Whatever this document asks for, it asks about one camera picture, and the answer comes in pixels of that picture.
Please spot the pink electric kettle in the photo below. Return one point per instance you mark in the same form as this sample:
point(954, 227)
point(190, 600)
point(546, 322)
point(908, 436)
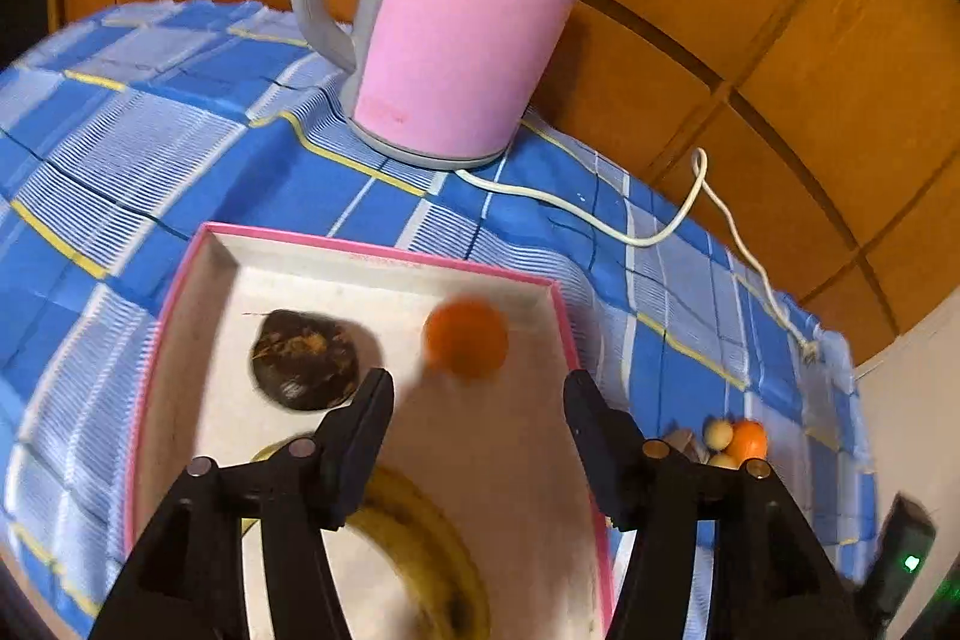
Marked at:
point(465, 10)

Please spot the small dark sugarcane piece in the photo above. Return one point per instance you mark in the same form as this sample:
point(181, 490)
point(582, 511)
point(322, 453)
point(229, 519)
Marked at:
point(681, 442)

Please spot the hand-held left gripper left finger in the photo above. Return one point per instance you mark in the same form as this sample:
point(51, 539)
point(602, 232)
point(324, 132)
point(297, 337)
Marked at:
point(361, 445)

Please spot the pink-rimmed white box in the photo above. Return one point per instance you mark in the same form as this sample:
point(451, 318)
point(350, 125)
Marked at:
point(487, 460)

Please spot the yellow spotted banana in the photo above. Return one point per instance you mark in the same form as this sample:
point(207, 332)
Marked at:
point(435, 550)

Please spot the blue plaid tablecloth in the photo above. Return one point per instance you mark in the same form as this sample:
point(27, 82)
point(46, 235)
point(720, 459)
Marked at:
point(150, 160)

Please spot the orange tangerine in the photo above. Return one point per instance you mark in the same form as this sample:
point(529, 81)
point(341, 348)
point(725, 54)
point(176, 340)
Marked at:
point(748, 439)
point(465, 340)

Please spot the round dark water chestnut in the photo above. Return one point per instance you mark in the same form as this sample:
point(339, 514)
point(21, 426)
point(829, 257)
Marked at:
point(304, 355)

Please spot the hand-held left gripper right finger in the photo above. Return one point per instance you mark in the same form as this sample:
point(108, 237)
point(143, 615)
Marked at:
point(592, 445)

